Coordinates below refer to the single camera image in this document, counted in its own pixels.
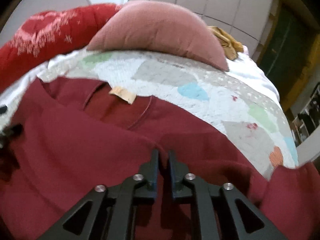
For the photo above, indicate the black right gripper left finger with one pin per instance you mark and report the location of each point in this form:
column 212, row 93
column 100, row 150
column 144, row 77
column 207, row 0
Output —
column 109, row 212

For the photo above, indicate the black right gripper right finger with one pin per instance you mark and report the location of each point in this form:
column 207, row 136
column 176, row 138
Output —
column 218, row 212

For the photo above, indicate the dark red sweater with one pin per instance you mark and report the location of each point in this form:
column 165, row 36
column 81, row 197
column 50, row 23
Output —
column 76, row 135

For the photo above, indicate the patchwork heart quilt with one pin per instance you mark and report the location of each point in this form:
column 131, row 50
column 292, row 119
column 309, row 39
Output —
column 254, row 123

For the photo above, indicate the cluttered white shelf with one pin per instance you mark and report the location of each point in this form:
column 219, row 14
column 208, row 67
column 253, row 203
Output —
column 307, row 120

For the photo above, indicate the white fleece blanket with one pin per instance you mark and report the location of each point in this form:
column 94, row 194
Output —
column 246, row 70

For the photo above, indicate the wooden door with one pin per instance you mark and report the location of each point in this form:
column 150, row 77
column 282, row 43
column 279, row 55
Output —
column 291, row 54

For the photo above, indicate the red floral comforter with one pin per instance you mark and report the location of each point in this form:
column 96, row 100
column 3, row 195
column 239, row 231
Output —
column 50, row 33

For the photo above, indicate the white headboard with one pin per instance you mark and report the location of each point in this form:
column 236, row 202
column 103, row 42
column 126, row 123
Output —
column 22, row 10

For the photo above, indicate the pink corduroy pillow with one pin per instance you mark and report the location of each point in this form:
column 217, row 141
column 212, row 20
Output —
column 162, row 27

